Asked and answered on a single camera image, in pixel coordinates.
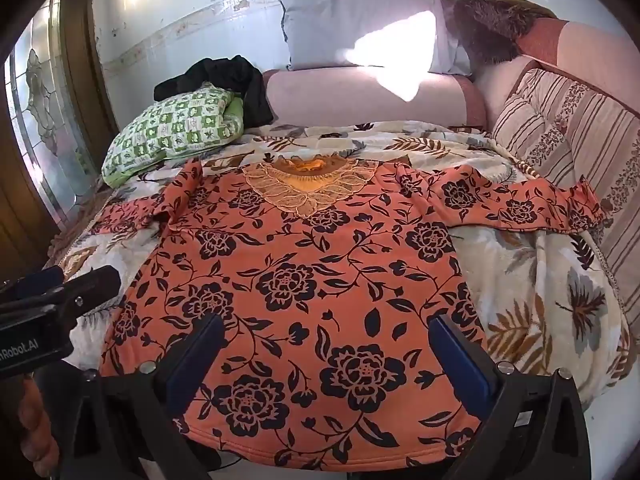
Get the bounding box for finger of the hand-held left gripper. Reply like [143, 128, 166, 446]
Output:
[0, 266, 66, 307]
[61, 265, 122, 322]

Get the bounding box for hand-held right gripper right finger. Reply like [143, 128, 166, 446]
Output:
[427, 312, 594, 480]

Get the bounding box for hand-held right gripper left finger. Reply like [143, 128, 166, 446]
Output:
[60, 312, 228, 480]

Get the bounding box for orange black floral shirt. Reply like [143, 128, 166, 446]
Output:
[97, 156, 608, 472]

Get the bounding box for person's left hand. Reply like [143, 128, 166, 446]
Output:
[16, 372, 61, 467]

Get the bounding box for cream leaf print blanket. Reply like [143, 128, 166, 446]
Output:
[45, 120, 635, 411]

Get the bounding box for green white checked pillow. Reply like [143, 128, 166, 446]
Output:
[101, 82, 247, 191]

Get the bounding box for wooden door with stained glass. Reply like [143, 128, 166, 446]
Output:
[0, 0, 119, 281]

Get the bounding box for small striped floral pillow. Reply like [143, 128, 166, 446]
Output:
[491, 91, 581, 188]

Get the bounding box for black clothing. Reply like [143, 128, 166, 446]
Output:
[153, 56, 275, 128]

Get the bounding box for large striped floral pillow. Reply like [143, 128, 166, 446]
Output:
[515, 67, 640, 311]

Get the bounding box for pink bolster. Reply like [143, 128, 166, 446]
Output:
[262, 65, 488, 132]

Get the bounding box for pink padded cushion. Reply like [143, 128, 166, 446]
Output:
[515, 17, 640, 111]

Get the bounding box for grey pillow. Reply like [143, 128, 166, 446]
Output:
[276, 0, 473, 77]

